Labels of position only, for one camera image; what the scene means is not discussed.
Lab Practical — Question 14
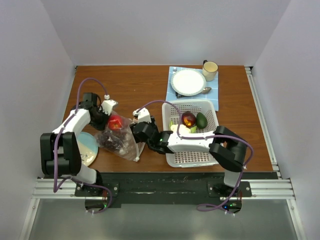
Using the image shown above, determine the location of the aluminium frame rail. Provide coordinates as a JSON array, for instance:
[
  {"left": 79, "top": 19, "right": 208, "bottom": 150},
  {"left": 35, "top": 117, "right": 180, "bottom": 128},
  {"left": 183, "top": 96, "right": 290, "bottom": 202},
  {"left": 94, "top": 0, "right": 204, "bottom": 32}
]
[{"left": 31, "top": 177, "right": 296, "bottom": 200}]

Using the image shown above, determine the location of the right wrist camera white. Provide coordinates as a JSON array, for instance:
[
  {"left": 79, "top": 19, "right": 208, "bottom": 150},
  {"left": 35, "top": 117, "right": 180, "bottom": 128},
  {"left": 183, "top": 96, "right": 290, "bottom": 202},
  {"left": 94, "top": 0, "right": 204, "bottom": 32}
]
[{"left": 132, "top": 107, "right": 152, "bottom": 123}]

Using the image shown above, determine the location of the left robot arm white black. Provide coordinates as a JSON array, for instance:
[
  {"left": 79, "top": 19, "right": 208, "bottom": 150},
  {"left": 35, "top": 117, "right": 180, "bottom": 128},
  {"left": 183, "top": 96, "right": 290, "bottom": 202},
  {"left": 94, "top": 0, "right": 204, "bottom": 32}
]
[{"left": 40, "top": 92, "right": 118, "bottom": 196}]

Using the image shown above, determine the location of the blue beige ceramic plate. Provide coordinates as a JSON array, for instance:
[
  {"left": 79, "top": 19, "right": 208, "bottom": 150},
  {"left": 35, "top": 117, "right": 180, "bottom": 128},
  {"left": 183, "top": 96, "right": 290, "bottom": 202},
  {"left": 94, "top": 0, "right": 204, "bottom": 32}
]
[{"left": 77, "top": 131, "right": 99, "bottom": 167}]

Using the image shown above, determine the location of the clear zip top bag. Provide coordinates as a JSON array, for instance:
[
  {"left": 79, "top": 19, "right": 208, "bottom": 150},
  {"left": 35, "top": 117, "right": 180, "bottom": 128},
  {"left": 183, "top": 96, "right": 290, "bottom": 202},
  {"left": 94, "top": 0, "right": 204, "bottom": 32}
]
[{"left": 94, "top": 113, "right": 145, "bottom": 162}]

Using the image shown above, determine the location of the white perforated plastic basket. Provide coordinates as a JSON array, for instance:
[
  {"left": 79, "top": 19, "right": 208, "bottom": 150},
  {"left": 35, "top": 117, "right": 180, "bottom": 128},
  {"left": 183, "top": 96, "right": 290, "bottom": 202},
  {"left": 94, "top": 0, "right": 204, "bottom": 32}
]
[{"left": 162, "top": 99, "right": 219, "bottom": 168}]

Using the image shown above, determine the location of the fake dark red fruit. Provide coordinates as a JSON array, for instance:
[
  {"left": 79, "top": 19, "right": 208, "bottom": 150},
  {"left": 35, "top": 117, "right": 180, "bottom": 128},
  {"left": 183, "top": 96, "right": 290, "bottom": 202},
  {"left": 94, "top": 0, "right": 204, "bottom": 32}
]
[{"left": 181, "top": 111, "right": 196, "bottom": 128}]

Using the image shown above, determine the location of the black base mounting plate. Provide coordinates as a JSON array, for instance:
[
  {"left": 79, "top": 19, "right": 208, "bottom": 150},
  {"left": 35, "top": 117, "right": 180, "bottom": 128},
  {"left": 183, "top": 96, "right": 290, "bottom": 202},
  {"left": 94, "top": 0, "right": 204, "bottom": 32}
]
[{"left": 74, "top": 171, "right": 279, "bottom": 210}]

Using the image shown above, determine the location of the metal spoon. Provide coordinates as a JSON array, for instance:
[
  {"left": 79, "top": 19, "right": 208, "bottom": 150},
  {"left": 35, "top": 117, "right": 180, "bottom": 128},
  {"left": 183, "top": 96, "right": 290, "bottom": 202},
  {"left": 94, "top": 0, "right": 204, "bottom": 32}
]
[{"left": 201, "top": 87, "right": 212, "bottom": 95}]

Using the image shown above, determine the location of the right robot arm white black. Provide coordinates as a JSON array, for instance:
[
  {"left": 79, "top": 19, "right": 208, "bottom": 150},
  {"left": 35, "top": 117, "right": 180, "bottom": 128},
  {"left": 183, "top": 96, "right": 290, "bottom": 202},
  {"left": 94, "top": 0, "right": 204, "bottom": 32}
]
[{"left": 130, "top": 122, "right": 253, "bottom": 197}]

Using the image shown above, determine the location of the cream enamel mug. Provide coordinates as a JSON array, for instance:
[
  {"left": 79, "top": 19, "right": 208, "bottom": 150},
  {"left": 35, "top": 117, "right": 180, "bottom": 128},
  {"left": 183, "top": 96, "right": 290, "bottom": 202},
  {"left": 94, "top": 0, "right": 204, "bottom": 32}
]
[{"left": 202, "top": 60, "right": 219, "bottom": 82}]

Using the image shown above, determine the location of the fake red apple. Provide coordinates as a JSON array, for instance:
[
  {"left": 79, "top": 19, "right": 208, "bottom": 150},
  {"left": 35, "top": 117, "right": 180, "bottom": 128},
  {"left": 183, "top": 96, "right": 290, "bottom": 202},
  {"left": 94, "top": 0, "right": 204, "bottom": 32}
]
[{"left": 107, "top": 115, "right": 123, "bottom": 131}]

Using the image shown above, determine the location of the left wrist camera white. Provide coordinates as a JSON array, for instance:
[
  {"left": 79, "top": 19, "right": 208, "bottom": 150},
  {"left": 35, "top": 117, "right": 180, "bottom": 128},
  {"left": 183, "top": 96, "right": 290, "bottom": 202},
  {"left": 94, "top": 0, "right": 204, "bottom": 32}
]
[{"left": 101, "top": 99, "right": 118, "bottom": 116}]

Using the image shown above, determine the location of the right side aluminium rail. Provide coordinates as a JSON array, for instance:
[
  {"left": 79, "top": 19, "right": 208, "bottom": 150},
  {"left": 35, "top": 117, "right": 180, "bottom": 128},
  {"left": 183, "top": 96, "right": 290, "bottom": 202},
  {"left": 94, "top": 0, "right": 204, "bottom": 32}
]
[{"left": 244, "top": 66, "right": 282, "bottom": 179}]

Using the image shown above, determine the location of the fake green pepper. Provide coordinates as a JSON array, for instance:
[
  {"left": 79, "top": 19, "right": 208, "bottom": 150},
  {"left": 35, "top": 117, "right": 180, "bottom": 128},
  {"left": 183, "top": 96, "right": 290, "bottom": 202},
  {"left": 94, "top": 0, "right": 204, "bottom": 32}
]
[{"left": 196, "top": 112, "right": 208, "bottom": 130}]

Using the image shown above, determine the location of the white paper plate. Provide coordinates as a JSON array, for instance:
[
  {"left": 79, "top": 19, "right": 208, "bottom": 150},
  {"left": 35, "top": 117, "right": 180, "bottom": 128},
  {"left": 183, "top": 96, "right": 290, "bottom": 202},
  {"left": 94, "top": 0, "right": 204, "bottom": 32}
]
[{"left": 170, "top": 69, "right": 206, "bottom": 97}]

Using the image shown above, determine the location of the fake white cauliflower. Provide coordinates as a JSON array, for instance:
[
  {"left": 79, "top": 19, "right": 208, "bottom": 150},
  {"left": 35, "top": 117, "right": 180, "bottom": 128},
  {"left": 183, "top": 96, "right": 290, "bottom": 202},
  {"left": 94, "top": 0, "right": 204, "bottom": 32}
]
[{"left": 169, "top": 121, "right": 197, "bottom": 135}]

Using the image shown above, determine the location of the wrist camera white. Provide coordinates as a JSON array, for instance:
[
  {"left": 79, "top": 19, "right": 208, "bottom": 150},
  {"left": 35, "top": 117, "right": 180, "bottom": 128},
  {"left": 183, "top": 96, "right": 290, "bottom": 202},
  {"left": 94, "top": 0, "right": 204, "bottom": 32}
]
[
  {"left": 101, "top": 99, "right": 118, "bottom": 116},
  {"left": 132, "top": 107, "right": 152, "bottom": 123}
]

